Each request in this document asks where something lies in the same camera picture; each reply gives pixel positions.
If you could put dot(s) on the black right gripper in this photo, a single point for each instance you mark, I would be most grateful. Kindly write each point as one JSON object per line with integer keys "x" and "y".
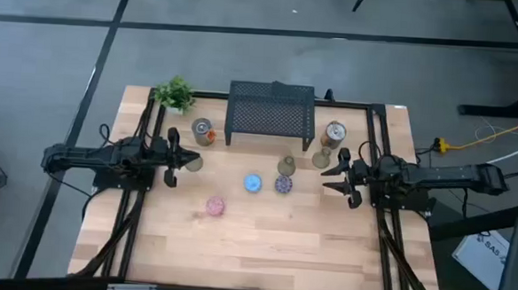
{"x": 358, "y": 177}

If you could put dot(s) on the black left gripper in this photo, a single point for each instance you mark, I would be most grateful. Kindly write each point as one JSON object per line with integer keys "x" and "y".
{"x": 171, "y": 156}

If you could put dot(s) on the glass bottles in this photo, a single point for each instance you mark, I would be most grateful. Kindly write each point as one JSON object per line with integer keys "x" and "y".
{"x": 196, "y": 166}

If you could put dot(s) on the green glass candlestick holder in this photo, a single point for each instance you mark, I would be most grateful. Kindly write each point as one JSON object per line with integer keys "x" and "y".
{"x": 321, "y": 159}
{"x": 286, "y": 166}

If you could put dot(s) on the silver candle jar orange tag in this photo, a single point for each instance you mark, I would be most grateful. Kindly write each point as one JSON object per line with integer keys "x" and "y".
{"x": 334, "y": 132}
{"x": 202, "y": 131}

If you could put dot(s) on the pink patterned candle tin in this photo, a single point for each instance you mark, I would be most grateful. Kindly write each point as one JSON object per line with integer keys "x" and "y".
{"x": 215, "y": 206}

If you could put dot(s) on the purple patterned candle tin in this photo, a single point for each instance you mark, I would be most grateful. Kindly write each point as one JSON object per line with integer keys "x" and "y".
{"x": 283, "y": 184}

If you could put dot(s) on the blue patterned candle tin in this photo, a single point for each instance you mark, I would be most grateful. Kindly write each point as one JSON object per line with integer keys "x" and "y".
{"x": 253, "y": 183}

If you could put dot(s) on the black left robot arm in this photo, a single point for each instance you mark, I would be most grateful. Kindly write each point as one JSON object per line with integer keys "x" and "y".
{"x": 81, "y": 155}

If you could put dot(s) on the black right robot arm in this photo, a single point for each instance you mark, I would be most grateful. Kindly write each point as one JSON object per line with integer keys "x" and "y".
{"x": 444, "y": 174}

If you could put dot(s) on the green plant in white pot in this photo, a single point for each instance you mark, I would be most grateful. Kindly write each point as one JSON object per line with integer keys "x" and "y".
{"x": 175, "y": 94}

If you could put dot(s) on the small black clamp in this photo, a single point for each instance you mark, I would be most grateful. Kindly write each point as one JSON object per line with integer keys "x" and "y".
{"x": 329, "y": 95}

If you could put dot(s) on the black perforated metal shelf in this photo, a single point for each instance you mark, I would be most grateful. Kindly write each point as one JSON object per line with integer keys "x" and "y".
{"x": 267, "y": 114}

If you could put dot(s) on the black table beam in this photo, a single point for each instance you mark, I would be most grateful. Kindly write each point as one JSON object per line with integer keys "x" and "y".
{"x": 481, "y": 221}

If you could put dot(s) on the white cardboard box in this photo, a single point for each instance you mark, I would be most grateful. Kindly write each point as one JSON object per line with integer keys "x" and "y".
{"x": 479, "y": 258}

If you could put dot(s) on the black desk leg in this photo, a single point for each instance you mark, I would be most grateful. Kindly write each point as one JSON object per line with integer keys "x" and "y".
{"x": 500, "y": 111}

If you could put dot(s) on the black chair base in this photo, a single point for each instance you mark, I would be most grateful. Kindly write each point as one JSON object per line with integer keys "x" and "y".
{"x": 360, "y": 0}

